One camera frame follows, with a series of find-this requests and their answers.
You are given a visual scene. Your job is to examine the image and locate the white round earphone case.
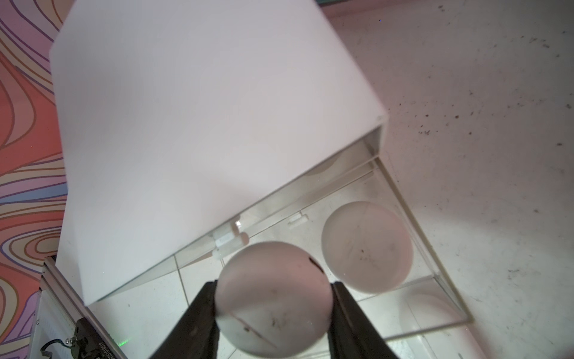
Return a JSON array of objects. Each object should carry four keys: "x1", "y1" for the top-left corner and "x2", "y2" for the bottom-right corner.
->
[
  {"x1": 321, "y1": 201, "x2": 413, "y2": 294},
  {"x1": 215, "y1": 242, "x2": 333, "y2": 358}
]

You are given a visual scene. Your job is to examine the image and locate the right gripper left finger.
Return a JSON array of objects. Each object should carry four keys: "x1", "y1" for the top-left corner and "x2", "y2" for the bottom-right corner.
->
[{"x1": 150, "y1": 281, "x2": 220, "y2": 359}]

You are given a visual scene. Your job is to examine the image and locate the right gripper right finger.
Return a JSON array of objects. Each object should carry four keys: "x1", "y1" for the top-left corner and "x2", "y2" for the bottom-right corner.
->
[{"x1": 327, "y1": 281, "x2": 399, "y2": 359}]

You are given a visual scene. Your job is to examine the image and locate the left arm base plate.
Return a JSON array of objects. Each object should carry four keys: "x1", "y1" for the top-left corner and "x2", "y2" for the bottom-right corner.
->
[{"x1": 39, "y1": 317, "x2": 117, "y2": 359}]

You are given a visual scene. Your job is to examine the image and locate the white three-drawer box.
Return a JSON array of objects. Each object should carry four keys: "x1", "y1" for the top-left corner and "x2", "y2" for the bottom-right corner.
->
[{"x1": 49, "y1": 1, "x2": 469, "y2": 358}]

